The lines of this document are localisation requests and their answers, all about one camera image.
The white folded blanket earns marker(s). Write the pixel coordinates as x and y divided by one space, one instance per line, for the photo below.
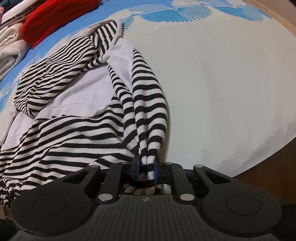
9 46

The red folded blanket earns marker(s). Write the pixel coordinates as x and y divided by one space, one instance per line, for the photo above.
46 20

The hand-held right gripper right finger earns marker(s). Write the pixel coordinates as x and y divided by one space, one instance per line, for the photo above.
155 171

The striped and white sweater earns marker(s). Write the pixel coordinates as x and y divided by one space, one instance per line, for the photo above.
69 129

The blue patterned bedsheet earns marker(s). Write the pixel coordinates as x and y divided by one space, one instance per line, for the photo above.
219 81

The wooden bed frame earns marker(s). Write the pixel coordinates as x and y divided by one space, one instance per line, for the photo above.
277 14

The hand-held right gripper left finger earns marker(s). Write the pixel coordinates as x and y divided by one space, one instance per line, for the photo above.
137 170

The white pillow with dark trim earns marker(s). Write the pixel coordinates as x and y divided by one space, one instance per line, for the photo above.
16 12

